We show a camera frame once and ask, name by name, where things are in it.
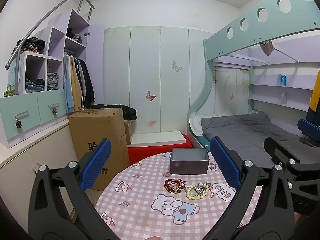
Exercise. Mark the navy yellow jacket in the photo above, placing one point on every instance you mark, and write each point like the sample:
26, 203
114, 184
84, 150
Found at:
314, 97

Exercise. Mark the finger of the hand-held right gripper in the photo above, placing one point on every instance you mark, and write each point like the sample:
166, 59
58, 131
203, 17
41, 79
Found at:
280, 147
308, 127

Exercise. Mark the blue box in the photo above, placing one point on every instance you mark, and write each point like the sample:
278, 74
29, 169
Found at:
282, 80

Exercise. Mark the pink checkered tablecloth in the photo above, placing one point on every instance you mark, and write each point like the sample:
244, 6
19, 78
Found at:
140, 205

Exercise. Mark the large cardboard box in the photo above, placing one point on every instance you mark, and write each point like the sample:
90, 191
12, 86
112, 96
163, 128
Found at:
100, 127

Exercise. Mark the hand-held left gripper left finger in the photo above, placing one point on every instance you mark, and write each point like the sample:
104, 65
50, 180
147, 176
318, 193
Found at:
96, 166

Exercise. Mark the purple stair shelf unit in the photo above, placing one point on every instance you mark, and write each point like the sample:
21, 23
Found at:
57, 37

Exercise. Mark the white board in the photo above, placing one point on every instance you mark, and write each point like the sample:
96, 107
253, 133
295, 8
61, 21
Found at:
160, 137

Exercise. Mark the small cardboard box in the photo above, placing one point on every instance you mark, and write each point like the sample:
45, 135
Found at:
128, 132

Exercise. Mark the pale green wardrobe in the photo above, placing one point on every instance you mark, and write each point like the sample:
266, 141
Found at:
145, 67

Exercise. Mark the dark clothes pile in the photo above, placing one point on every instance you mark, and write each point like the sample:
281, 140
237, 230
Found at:
73, 35
31, 45

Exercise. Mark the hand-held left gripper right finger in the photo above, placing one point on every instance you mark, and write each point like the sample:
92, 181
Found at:
225, 165

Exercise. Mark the beige butterfly sticker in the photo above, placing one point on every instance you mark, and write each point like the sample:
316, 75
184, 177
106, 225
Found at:
176, 66

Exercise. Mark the brown hanging bag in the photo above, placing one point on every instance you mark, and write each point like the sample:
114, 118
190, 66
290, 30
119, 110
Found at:
267, 48

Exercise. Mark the folded grey clothes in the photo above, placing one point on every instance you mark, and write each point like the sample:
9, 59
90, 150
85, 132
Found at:
52, 81

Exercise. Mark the grey hanging garment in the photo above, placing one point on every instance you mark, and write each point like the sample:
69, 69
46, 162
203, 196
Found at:
82, 80

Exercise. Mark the light blue hanging shirt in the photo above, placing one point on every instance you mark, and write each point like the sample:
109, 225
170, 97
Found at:
67, 85

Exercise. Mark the green plant decoration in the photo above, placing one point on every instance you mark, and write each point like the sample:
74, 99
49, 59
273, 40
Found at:
9, 91

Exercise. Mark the grey metal handrail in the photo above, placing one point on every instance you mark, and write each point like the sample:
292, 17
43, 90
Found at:
50, 12

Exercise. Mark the pine cone pendant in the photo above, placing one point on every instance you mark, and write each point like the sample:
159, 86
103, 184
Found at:
54, 111
18, 124

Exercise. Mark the grey blanket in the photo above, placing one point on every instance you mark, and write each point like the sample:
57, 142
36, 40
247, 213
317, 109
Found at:
237, 127

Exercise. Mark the beige cabinet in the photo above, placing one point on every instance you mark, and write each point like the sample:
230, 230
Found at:
25, 175

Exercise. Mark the black hanging jacket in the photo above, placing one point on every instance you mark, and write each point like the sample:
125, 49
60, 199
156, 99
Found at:
88, 87

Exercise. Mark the red butterfly sticker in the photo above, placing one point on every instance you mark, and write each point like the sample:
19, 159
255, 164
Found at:
150, 96

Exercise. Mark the purple bed shelf unit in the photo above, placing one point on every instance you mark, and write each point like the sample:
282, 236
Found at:
275, 90

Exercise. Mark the black bag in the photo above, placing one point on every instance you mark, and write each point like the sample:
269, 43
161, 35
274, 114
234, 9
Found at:
130, 112

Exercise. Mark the teal drawer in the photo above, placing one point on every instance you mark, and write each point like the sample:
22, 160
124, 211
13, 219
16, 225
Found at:
20, 112
51, 100

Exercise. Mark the pale pink butterfly sticker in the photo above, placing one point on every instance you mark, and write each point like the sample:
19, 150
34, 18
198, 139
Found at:
151, 123

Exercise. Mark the teal bunk bed frame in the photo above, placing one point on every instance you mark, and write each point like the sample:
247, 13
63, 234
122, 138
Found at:
252, 32

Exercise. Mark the folded blue clothes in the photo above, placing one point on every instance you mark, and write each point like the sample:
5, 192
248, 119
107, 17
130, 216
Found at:
35, 85

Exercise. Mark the teal cloth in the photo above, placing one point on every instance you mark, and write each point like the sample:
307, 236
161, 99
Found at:
203, 142

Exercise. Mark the grey storage box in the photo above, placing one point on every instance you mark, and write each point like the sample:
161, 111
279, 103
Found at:
188, 166

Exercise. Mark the white pillow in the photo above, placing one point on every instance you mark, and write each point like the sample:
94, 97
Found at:
196, 125

